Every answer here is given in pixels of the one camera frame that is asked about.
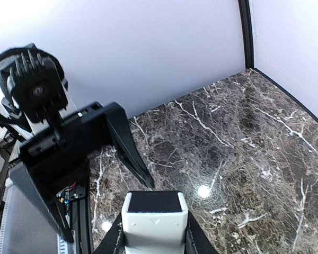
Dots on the white remote control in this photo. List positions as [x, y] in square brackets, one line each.
[154, 222]

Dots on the white slotted cable duct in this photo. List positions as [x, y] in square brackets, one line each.
[65, 247]

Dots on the black front rail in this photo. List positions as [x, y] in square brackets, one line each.
[80, 217]

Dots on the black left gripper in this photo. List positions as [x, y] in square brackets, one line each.
[50, 158]

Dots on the black right corner post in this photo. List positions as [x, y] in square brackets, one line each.
[247, 32]

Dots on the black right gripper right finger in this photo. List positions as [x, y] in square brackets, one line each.
[196, 242]

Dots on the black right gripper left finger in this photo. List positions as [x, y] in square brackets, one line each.
[114, 240]

